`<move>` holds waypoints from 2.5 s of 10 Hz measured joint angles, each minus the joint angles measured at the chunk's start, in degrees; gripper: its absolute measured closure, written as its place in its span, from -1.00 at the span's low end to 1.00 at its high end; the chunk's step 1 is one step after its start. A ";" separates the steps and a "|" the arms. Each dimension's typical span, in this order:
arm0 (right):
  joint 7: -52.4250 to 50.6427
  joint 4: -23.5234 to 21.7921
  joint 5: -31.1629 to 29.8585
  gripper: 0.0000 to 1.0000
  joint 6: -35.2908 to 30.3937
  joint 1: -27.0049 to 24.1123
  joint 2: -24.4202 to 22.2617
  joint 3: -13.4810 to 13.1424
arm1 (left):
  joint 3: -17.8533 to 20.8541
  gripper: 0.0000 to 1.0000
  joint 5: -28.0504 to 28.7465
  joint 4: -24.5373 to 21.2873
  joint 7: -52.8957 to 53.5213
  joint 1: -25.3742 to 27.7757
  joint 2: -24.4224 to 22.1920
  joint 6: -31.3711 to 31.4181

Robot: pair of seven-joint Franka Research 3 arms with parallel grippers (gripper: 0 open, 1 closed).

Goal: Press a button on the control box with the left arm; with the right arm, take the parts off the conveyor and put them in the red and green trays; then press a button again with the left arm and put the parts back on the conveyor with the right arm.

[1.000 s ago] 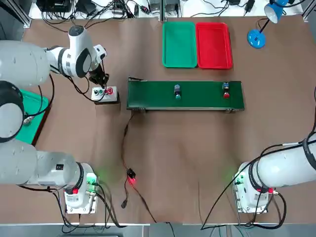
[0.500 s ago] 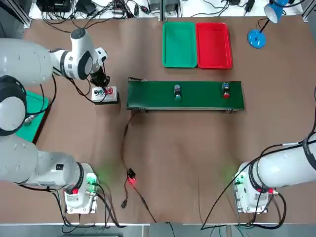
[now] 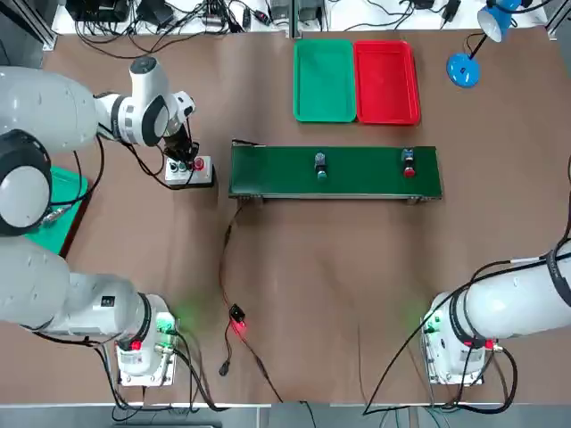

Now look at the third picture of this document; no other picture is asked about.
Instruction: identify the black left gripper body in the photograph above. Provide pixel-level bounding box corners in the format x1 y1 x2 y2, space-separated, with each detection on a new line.
162 127 194 155

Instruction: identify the grey push button control box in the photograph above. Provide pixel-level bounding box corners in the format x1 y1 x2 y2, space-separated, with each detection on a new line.
163 154 219 191

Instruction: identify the green push button switch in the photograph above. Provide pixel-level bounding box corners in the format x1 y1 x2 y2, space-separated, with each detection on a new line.
313 152 330 182

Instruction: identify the red push button switch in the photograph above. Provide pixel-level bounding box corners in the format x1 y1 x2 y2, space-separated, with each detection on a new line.
401 149 418 179

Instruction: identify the black computer box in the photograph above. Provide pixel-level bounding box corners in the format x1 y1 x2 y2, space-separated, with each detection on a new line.
70 0 129 22

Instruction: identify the green belt conveyor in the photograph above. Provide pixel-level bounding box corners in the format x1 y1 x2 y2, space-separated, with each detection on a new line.
228 138 445 207

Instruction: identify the wide green plastic tray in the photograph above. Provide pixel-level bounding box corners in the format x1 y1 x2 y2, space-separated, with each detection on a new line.
20 163 92 259

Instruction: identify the narrow green plastic tray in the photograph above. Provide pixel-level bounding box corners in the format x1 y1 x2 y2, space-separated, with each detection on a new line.
293 38 358 125

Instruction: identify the red plastic tray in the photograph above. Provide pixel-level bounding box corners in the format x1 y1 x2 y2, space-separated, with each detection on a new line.
352 39 423 127

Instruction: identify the blue desk lamp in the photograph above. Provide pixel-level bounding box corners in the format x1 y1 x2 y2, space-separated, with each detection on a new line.
446 0 534 89

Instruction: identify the black power adapter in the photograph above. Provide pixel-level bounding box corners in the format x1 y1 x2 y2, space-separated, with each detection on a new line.
440 0 463 22

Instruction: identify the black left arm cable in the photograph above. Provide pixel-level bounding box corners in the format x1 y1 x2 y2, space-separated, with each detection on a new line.
44 91 200 210

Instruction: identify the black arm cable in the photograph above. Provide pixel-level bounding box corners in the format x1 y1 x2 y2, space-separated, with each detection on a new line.
363 253 559 418
44 91 200 210

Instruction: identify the red black conveyor wire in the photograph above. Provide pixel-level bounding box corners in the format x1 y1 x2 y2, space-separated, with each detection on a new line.
218 201 252 309

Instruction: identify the aluminium frame post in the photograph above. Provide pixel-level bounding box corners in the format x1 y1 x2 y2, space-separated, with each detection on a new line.
288 0 301 39

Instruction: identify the aluminium frame beam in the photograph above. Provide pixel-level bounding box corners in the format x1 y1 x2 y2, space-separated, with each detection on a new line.
42 0 59 51
546 0 571 41

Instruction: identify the red black wire with plug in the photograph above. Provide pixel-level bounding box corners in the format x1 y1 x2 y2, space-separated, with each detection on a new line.
217 321 286 405

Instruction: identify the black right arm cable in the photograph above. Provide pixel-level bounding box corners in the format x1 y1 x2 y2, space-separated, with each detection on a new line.
363 253 559 418

